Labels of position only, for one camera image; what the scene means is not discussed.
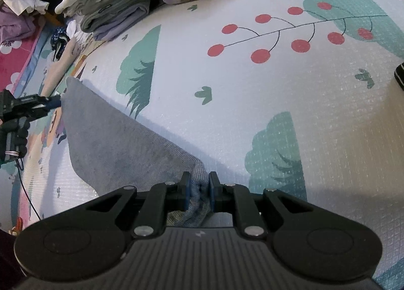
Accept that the pink floral blanket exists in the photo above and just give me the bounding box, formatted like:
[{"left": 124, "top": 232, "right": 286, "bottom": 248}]
[{"left": 0, "top": 20, "right": 49, "bottom": 96}]

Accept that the grey cloth garment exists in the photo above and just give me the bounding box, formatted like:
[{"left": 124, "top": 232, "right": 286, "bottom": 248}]
[{"left": 61, "top": 77, "right": 216, "bottom": 228}]

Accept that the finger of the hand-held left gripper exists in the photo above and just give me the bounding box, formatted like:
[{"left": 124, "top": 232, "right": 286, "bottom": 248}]
[{"left": 13, "top": 94, "right": 62, "bottom": 120}]

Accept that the purple cloth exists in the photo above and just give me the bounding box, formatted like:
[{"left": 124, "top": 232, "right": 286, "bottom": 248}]
[{"left": 0, "top": 4, "right": 45, "bottom": 45}]

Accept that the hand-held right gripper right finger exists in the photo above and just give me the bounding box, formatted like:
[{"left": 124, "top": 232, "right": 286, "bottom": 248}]
[{"left": 208, "top": 171, "right": 314, "bottom": 240}]

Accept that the person's left hand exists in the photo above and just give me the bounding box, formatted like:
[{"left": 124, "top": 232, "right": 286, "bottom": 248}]
[{"left": 8, "top": 118, "right": 31, "bottom": 158}]

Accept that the grey-green folded garment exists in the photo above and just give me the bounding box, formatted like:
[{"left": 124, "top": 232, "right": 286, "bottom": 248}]
[{"left": 80, "top": 0, "right": 160, "bottom": 33}]

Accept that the lavender folded garment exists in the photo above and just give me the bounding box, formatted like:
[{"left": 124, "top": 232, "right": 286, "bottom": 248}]
[{"left": 92, "top": 5, "right": 151, "bottom": 42}]

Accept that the thin black cable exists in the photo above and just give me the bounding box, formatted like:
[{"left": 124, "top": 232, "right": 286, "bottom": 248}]
[{"left": 14, "top": 156, "right": 45, "bottom": 222}]

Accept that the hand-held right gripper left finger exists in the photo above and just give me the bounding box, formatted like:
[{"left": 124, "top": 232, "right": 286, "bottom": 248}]
[{"left": 85, "top": 171, "right": 192, "bottom": 239}]

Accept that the dark blue patterned cloth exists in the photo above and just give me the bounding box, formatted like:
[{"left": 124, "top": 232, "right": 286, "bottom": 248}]
[{"left": 50, "top": 26, "right": 70, "bottom": 62}]

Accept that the beige cloth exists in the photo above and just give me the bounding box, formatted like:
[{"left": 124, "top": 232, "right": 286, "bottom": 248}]
[{"left": 40, "top": 35, "right": 97, "bottom": 96}]

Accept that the printed play mat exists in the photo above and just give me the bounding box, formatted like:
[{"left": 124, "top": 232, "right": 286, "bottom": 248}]
[{"left": 9, "top": 0, "right": 404, "bottom": 290}]

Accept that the black striped object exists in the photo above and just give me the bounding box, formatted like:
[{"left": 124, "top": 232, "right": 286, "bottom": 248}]
[{"left": 394, "top": 62, "right": 404, "bottom": 91}]

